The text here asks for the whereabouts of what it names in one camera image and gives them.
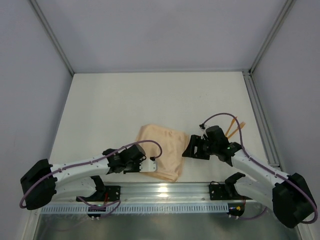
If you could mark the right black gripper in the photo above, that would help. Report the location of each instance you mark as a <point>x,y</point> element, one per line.
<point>195,145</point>

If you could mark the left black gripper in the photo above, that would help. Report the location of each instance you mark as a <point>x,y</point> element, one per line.
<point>135,169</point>

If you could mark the peach satin napkin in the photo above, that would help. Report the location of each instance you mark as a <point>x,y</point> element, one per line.
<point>173,143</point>

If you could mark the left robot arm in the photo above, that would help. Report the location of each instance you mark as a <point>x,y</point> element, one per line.
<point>82,180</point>

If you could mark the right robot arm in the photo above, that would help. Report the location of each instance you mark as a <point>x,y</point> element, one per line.
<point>288,196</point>

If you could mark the orange plastic knife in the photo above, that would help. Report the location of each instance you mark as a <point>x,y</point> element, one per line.
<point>230,126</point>

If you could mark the orange plastic fork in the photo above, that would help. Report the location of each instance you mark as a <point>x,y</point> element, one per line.
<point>242,124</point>

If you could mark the left controller board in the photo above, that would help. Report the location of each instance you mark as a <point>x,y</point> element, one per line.
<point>95,212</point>

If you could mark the controller board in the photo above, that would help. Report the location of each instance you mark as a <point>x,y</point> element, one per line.
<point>235,211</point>
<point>95,212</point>

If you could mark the right controller board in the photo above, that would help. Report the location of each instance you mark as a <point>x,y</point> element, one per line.
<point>235,211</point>

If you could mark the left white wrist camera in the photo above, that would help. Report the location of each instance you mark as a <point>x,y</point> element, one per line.
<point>148,166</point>

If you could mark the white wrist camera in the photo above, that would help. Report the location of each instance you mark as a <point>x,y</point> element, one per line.
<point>203,128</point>
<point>148,166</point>

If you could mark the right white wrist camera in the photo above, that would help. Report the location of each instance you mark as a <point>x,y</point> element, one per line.
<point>203,128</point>

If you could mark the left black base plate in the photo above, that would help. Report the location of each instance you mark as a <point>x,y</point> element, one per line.
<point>109,193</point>

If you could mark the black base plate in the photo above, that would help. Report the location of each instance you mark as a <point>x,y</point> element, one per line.
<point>217,191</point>
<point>109,193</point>

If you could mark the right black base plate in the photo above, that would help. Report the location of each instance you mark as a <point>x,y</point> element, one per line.
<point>217,191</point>

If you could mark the slotted grey cable duct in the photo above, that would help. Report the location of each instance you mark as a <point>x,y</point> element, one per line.
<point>141,208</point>

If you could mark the right aluminium side rail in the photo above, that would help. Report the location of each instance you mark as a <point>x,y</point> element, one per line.
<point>261,120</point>

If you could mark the left aluminium corner post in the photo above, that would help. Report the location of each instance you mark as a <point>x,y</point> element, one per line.
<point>51,35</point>

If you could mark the aluminium corner post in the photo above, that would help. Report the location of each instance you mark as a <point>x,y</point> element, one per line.
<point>51,35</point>
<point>276,26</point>

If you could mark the right aluminium corner post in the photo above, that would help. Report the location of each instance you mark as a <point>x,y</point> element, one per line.
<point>276,26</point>

